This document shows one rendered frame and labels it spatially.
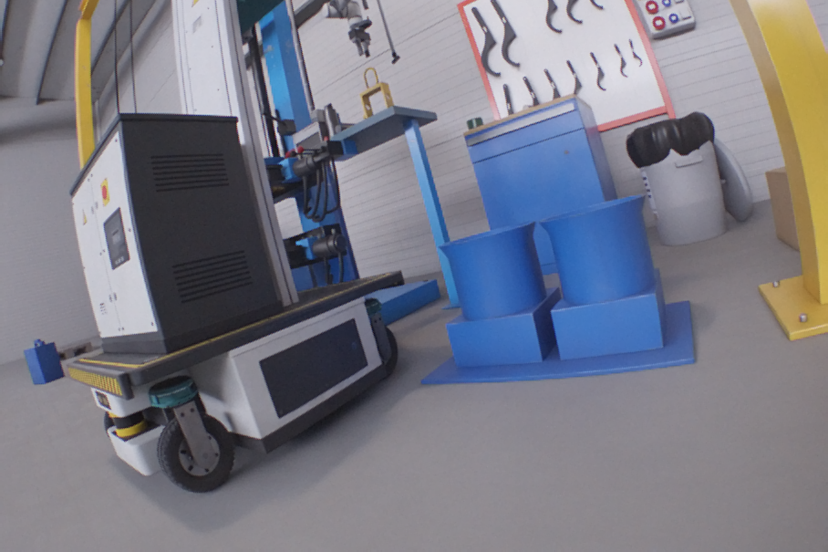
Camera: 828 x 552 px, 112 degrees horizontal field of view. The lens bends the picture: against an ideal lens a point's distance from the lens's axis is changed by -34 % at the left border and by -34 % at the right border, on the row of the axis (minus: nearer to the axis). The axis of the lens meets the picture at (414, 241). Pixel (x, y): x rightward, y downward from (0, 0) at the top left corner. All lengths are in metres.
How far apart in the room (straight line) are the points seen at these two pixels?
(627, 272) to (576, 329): 0.19
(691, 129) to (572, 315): 1.52
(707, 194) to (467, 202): 2.30
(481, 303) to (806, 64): 1.04
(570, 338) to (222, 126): 1.03
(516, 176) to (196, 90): 1.74
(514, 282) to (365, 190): 3.59
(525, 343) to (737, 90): 2.89
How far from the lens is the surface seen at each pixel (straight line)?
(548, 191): 2.41
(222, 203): 1.04
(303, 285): 5.08
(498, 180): 2.51
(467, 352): 1.23
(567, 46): 3.69
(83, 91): 5.42
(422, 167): 2.22
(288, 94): 3.03
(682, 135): 2.34
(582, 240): 1.03
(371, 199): 4.56
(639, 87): 3.53
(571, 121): 2.39
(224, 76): 1.41
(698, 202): 2.39
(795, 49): 1.14
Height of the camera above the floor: 0.42
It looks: 1 degrees down
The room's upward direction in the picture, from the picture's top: 15 degrees counter-clockwise
